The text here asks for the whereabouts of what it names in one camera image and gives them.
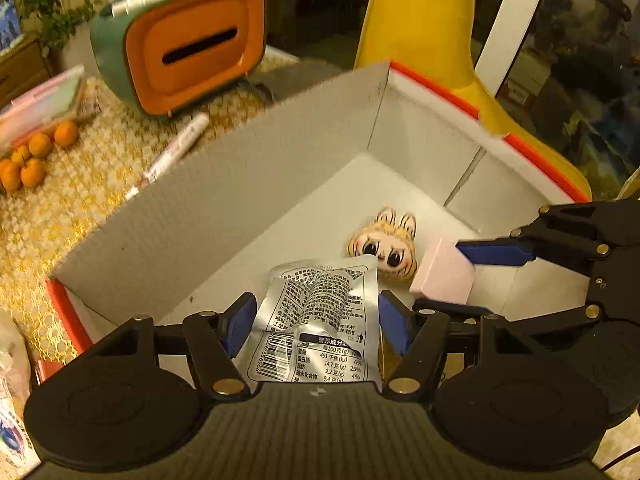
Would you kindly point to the white marker pen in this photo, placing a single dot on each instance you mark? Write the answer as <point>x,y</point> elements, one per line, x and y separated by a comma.
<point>177,145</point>

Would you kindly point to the pile of tangerines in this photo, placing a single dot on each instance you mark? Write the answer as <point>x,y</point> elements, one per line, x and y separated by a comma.
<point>35,160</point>

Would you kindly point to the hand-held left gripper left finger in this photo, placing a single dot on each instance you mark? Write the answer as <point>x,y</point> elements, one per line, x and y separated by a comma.
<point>242,322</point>

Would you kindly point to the pink packet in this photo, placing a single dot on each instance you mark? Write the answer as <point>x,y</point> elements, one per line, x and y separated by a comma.
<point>40,105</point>

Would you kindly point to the white blueberry print packet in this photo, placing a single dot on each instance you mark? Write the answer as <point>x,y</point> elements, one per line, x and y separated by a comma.
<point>10,410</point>

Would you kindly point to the green orange tissue box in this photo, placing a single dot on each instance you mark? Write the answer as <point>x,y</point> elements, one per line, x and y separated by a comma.
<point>190,50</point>

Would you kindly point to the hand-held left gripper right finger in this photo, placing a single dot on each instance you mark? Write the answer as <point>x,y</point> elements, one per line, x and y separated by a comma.
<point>392,317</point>

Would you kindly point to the blue picture card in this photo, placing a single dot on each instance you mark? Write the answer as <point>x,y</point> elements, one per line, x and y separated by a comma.
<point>9,25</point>

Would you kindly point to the silver snack packet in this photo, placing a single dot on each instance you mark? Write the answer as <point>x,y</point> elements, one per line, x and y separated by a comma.
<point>320,300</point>

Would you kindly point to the striped doll face plush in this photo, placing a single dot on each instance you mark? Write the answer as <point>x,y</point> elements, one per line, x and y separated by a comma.
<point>385,250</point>

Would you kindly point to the white door frame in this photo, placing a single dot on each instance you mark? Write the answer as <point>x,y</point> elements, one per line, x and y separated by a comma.
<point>515,25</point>

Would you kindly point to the wooden television cabinet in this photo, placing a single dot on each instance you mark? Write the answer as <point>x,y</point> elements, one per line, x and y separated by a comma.
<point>22,70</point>

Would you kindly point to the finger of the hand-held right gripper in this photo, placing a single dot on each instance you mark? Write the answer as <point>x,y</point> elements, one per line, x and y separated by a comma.
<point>500,252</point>
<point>560,321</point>

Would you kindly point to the red cardboard box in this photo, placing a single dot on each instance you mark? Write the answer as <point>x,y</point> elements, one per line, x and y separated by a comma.
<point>250,185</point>

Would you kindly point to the tall green potted plant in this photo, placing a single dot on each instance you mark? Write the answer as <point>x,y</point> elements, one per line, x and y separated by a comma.
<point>55,20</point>

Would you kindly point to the pink rectangular block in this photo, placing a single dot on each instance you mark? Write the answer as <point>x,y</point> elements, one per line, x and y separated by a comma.
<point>442,272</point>

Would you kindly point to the gold patterned desktop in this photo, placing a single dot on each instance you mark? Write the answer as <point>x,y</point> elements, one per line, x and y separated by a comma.
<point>75,220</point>

